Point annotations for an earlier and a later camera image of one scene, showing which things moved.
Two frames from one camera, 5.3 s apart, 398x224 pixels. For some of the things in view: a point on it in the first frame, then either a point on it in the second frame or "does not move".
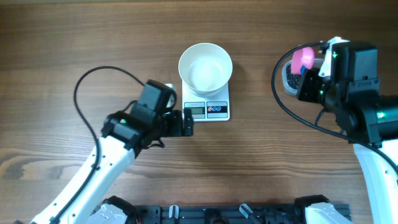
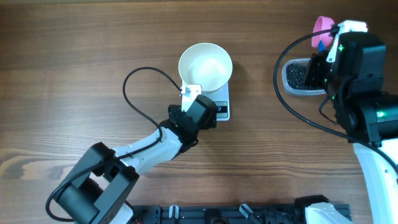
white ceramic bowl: [205, 68] does not move
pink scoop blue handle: [302, 58] -> [321, 41]
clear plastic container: [317, 64] does not move
